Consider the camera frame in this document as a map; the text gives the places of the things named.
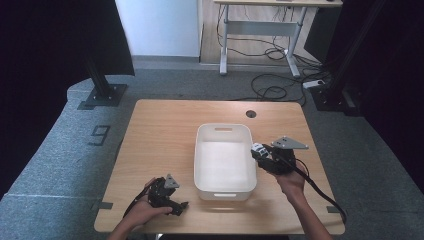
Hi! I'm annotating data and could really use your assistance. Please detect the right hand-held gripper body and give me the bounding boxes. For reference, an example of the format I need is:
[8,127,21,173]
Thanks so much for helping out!
[262,135,310,176]

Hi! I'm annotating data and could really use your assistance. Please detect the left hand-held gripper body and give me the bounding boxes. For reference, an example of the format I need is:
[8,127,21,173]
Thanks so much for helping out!
[147,173,181,209]

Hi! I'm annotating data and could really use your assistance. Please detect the white toy police car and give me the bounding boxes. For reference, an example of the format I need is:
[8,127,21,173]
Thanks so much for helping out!
[250,142,271,161]

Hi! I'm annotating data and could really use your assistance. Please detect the white plastic bin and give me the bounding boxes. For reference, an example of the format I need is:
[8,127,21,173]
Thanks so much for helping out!
[193,123,258,202]

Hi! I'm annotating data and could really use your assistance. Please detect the person's right hand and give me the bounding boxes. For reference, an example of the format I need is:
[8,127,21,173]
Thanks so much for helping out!
[273,162,310,198]

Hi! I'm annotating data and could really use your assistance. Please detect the person's left hand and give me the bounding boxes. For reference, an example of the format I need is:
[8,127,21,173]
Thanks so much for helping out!
[122,177,174,232]

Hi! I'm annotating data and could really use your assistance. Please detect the white power strip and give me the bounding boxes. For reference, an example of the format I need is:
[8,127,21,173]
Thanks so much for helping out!
[302,79,326,90]

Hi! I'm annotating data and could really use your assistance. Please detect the black metal stand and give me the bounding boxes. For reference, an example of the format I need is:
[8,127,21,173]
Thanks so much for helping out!
[309,0,389,117]

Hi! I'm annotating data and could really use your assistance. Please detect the white-framed wooden desk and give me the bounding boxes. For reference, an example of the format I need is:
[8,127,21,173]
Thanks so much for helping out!
[212,0,344,79]

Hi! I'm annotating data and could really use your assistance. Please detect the black stand base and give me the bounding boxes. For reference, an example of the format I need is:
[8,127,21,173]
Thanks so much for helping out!
[76,54,129,111]

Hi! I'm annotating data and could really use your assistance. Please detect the black curtain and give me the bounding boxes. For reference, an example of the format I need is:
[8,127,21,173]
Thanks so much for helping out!
[0,0,136,200]
[324,0,424,188]

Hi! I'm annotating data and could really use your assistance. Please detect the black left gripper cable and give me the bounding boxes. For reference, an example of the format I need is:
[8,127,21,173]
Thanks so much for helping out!
[121,179,158,220]

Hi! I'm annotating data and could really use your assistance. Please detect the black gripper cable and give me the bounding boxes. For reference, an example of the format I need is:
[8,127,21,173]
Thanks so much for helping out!
[121,179,158,220]
[263,143,348,225]

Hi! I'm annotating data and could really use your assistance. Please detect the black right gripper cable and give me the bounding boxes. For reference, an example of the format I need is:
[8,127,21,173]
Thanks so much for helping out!
[263,143,348,225]

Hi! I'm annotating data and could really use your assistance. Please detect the black looped floor cable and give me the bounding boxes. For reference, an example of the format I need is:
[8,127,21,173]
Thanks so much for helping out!
[229,72,308,107]

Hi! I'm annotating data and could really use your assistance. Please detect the black cables under desk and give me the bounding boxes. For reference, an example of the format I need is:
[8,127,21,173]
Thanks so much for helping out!
[215,4,324,68]

